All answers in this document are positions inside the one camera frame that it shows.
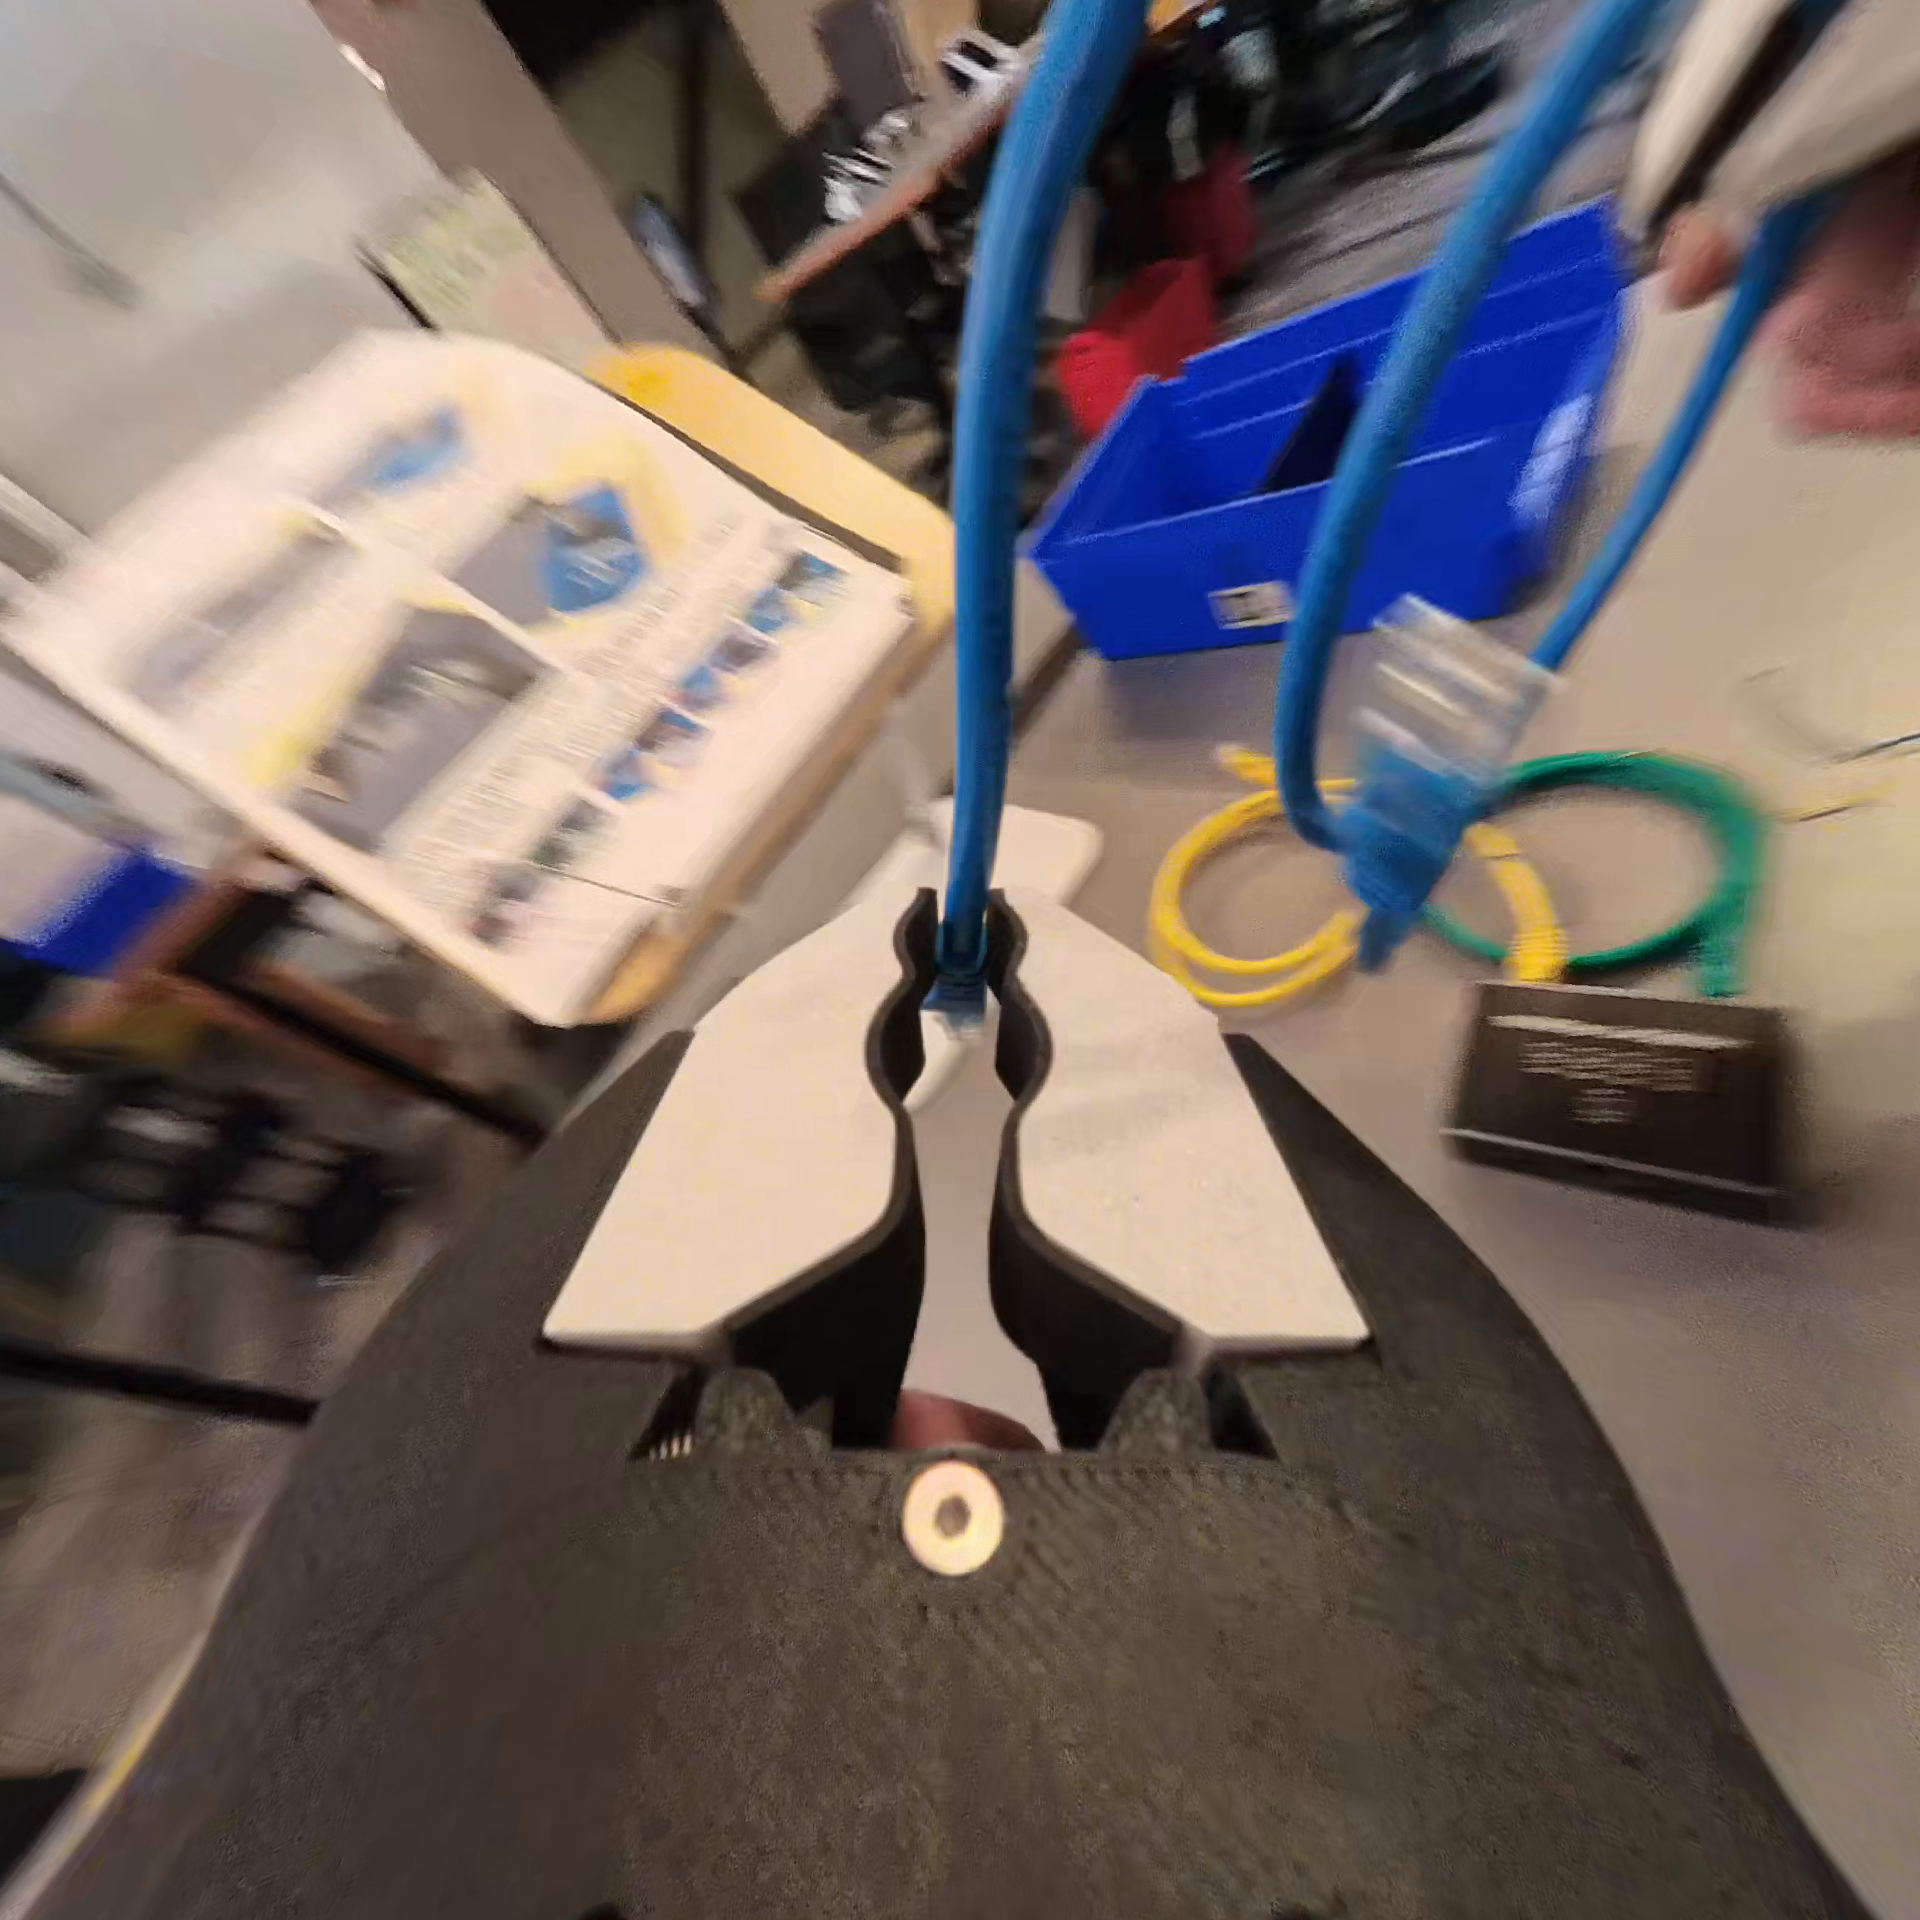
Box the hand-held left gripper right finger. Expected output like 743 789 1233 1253
982 888 1374 1448

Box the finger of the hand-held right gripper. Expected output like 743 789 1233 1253
1712 0 1920 202
1624 0 1802 241

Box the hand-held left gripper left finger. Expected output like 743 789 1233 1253
540 888 940 1448

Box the yellow ethernet cable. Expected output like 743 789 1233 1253
1146 741 1570 1010

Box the black ethernet splitter box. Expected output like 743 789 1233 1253
1440 983 1802 1222

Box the green ethernet cable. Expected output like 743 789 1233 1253
1417 749 1773 998

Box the blue plastic bin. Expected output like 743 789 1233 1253
0 854 195 975
1028 202 1636 663

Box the blue ethernet cable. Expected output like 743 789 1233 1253
917 0 1846 1052

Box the person's right hand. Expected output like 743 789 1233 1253
1656 157 1920 440

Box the laminated instruction sheet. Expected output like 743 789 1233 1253
0 329 917 1027

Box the red plastic bin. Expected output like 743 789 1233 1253
1057 253 1224 436

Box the whiteboard with scribbles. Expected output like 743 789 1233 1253
361 172 526 324

